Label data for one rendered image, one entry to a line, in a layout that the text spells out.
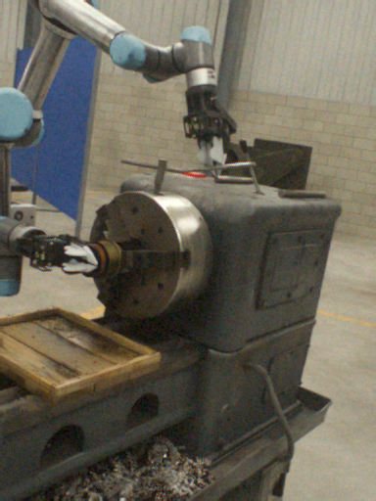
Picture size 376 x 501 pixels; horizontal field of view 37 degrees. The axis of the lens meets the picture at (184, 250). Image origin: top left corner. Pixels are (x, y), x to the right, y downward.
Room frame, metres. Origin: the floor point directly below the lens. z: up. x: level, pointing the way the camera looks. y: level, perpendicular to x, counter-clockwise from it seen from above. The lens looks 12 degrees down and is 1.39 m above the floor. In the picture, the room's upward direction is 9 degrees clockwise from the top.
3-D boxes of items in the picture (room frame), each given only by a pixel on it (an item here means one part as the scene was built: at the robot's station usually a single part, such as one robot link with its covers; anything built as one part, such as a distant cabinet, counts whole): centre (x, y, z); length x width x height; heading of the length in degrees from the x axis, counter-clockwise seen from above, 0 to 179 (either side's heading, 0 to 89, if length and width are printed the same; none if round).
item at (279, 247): (1.71, -0.13, 1.06); 0.59 x 0.48 x 0.39; 143
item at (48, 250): (1.26, 0.32, 1.08); 0.12 x 0.09 x 0.08; 52
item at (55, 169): (7.89, 2.22, 1.18); 4.12 x 0.80 x 2.35; 30
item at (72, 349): (1.18, 0.25, 0.89); 0.36 x 0.30 x 0.04; 53
